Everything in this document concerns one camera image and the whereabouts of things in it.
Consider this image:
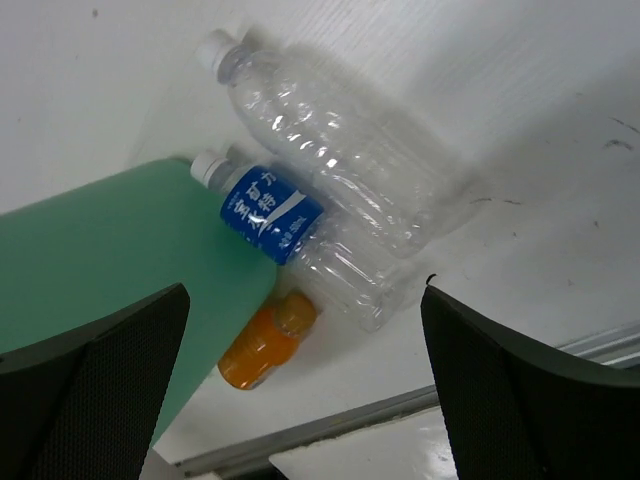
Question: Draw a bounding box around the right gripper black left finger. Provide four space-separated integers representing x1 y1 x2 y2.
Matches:
1 284 190 479

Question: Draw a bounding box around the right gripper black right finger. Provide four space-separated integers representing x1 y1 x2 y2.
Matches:
420 285 639 479

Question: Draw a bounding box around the blue label clear bottle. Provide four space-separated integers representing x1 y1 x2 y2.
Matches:
190 150 402 331

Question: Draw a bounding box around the clear unlabelled plastic bottle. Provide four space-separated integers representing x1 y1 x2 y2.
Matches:
196 29 437 258

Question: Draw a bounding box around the green plastic bin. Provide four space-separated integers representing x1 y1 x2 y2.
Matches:
1 159 276 434

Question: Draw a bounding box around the orange juice bottle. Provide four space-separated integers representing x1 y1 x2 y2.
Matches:
217 291 318 390

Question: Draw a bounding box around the aluminium table edge rail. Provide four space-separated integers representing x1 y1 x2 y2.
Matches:
175 323 639 479

